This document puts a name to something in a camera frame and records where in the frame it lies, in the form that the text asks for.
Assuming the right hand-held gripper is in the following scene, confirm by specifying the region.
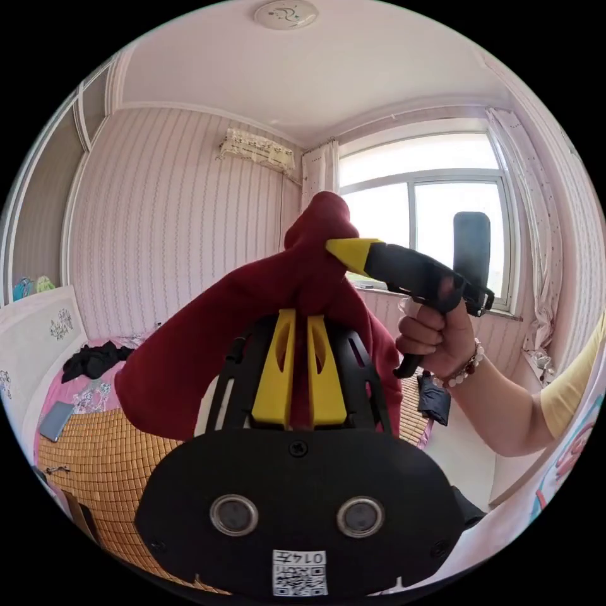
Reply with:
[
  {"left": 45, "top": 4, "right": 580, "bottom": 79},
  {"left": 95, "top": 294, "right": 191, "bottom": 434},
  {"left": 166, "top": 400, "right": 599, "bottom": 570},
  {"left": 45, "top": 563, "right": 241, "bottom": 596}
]
[{"left": 325, "top": 238, "right": 496, "bottom": 379}]

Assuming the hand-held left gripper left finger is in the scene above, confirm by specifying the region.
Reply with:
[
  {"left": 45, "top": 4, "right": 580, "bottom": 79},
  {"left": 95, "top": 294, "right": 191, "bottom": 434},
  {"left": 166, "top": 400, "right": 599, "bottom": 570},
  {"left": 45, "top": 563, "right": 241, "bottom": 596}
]
[{"left": 251, "top": 308, "right": 298, "bottom": 430}]

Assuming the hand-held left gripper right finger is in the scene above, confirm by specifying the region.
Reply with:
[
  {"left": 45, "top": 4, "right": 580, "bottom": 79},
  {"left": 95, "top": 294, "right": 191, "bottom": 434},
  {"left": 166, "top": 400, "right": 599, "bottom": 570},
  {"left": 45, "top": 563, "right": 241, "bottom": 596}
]
[{"left": 306, "top": 314, "right": 349, "bottom": 427}]

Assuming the red long sleeve shirt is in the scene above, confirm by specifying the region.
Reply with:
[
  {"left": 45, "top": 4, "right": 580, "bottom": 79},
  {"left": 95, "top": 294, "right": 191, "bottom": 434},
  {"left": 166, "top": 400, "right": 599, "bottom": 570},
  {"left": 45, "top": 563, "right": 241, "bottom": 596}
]
[{"left": 113, "top": 191, "right": 404, "bottom": 444}]

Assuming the person's right forearm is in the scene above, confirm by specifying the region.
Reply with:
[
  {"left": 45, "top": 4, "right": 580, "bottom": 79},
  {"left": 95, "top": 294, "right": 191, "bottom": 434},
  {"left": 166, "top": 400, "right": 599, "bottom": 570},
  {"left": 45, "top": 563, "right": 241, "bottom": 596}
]
[{"left": 431, "top": 336, "right": 559, "bottom": 458}]

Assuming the person's right hand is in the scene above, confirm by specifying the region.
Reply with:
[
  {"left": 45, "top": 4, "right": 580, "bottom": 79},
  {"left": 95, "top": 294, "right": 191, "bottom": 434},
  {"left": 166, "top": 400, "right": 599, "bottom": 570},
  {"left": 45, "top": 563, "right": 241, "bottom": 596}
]
[{"left": 395, "top": 292, "right": 480, "bottom": 381}]

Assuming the window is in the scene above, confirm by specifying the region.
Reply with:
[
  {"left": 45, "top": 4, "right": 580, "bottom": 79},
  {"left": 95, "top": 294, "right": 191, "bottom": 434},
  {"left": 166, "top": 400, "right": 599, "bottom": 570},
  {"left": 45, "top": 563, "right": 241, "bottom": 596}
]
[{"left": 336, "top": 131, "right": 516, "bottom": 314}]

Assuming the white dotted curtain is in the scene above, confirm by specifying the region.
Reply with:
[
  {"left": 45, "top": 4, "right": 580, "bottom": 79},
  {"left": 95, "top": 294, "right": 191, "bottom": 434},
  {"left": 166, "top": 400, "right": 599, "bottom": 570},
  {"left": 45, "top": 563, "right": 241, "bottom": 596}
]
[
  {"left": 484, "top": 105, "right": 565, "bottom": 363},
  {"left": 300, "top": 138, "right": 342, "bottom": 215}
]

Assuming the black garment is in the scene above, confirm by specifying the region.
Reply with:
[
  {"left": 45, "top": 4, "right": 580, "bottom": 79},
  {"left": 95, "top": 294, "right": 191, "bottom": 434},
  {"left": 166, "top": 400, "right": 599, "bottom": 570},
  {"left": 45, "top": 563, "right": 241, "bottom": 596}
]
[
  {"left": 415, "top": 371, "right": 451, "bottom": 427},
  {"left": 61, "top": 340, "right": 135, "bottom": 384}
]

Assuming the covered air conditioner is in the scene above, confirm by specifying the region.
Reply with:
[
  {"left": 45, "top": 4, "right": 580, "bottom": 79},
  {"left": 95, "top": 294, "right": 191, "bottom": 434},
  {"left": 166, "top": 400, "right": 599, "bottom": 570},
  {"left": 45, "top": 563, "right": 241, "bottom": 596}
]
[{"left": 218, "top": 127, "right": 296, "bottom": 173}]

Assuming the grey tablet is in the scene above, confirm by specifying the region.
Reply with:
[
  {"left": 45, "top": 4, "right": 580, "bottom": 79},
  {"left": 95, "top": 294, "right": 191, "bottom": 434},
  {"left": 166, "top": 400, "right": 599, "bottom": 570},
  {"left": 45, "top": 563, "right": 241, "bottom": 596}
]
[{"left": 39, "top": 401, "right": 76, "bottom": 443}]

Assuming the person's body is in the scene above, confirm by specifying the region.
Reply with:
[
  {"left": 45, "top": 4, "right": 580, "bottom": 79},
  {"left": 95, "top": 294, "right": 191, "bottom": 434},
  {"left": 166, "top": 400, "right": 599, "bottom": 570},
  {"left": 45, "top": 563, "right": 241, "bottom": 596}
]
[{"left": 452, "top": 307, "right": 606, "bottom": 576}]

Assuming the round ceiling lamp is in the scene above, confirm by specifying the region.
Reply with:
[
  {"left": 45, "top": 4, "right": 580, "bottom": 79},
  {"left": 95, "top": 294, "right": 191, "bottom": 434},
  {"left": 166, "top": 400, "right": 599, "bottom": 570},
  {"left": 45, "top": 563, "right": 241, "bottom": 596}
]
[{"left": 253, "top": 0, "right": 319, "bottom": 31}]

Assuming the built-in cupboard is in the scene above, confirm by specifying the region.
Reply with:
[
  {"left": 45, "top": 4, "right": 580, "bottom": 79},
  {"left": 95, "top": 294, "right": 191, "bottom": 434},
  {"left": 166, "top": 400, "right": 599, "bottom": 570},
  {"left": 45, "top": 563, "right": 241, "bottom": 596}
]
[{"left": 0, "top": 59, "right": 120, "bottom": 306}]

